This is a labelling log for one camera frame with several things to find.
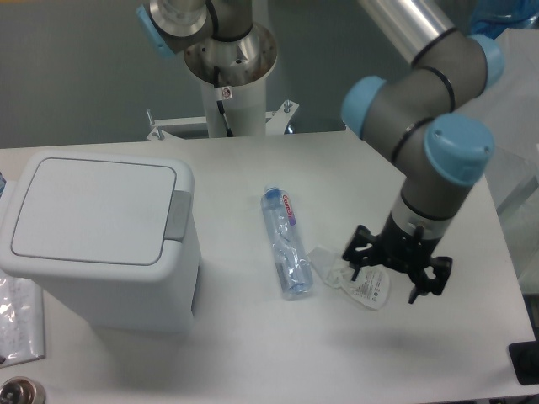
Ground blue water jug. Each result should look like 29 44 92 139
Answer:
470 0 538 39

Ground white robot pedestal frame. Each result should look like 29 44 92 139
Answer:
147 79 299 141

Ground white push-lid trash can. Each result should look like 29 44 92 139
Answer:
1 150 201 333

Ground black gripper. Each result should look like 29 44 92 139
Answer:
342 210 453 304

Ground black device at table edge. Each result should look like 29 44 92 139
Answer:
508 341 538 385

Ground round metal connector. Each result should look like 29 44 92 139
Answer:
1 376 46 404

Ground clear bag with papers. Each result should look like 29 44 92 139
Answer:
1 272 45 368

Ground crumpled clear plastic wrapper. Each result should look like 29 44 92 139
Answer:
307 247 391 311

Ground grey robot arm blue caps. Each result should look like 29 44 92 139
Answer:
136 1 504 299

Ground crushed clear plastic bottle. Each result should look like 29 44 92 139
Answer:
260 185 313 300

